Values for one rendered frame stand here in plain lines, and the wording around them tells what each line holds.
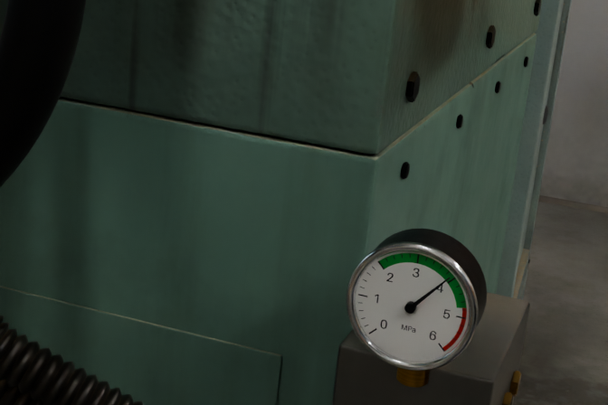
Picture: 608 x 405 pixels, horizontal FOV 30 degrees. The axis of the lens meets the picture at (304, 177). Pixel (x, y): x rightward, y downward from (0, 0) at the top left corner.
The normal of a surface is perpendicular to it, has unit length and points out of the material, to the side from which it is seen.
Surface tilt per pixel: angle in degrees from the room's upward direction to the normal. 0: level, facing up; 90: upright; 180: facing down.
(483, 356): 0
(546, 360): 0
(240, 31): 90
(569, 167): 90
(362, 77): 90
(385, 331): 90
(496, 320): 0
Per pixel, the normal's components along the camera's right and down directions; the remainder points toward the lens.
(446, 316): -0.33, 0.23
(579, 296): 0.10, -0.96
